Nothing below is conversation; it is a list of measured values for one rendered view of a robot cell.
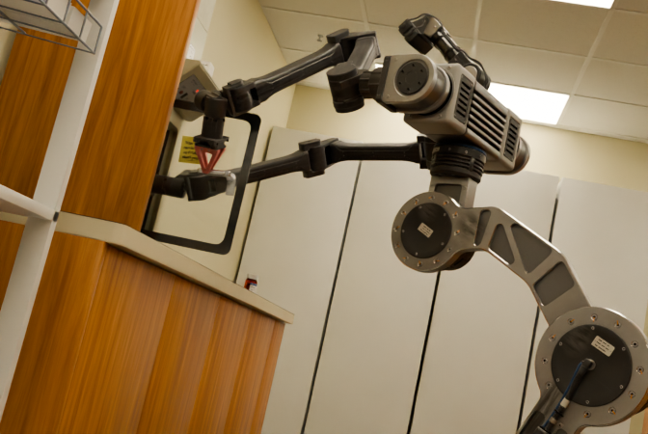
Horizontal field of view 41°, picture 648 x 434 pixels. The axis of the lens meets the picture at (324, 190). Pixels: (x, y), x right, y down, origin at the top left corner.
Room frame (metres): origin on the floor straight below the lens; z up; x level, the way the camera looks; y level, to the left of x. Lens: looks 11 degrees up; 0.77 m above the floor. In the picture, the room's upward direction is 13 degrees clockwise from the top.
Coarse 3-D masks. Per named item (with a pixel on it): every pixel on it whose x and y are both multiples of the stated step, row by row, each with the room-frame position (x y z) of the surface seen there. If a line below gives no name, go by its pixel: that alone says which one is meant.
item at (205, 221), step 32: (192, 128) 2.34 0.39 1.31; (224, 128) 2.32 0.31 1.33; (256, 128) 2.31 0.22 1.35; (160, 160) 2.34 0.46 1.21; (224, 160) 2.32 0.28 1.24; (160, 192) 2.34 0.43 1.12; (192, 192) 2.33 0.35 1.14; (224, 192) 2.32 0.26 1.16; (160, 224) 2.34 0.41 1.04; (192, 224) 2.33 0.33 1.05; (224, 224) 2.32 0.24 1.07
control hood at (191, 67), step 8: (184, 64) 2.34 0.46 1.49; (192, 64) 2.33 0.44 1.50; (200, 64) 2.34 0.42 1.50; (184, 72) 2.34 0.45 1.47; (192, 72) 2.36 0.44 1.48; (200, 72) 2.38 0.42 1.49; (200, 80) 2.42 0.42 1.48; (208, 80) 2.45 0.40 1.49; (208, 88) 2.50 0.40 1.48; (216, 88) 2.53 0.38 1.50
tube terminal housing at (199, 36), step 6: (198, 24) 2.56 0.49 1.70; (198, 30) 2.57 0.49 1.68; (204, 30) 2.63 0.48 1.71; (192, 36) 2.54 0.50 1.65; (198, 36) 2.59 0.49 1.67; (204, 36) 2.65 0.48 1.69; (192, 42) 2.55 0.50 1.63; (198, 42) 2.60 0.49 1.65; (204, 42) 2.66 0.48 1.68; (198, 48) 2.62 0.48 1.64; (198, 54) 2.63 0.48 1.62
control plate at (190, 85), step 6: (192, 78) 2.39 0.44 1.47; (180, 84) 2.38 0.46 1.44; (186, 84) 2.40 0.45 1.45; (192, 84) 2.42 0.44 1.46; (198, 84) 2.44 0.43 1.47; (180, 90) 2.41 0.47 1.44; (186, 90) 2.43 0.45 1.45; (192, 90) 2.45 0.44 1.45; (186, 96) 2.47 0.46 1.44; (192, 96) 2.49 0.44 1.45
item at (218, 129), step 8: (208, 120) 2.20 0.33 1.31; (216, 120) 2.20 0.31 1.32; (224, 120) 2.23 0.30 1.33; (208, 128) 2.21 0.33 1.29; (216, 128) 2.21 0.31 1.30; (200, 136) 2.22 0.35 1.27; (208, 136) 2.22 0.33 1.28; (216, 136) 2.22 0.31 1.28; (224, 136) 2.28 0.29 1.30; (208, 144) 2.20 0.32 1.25
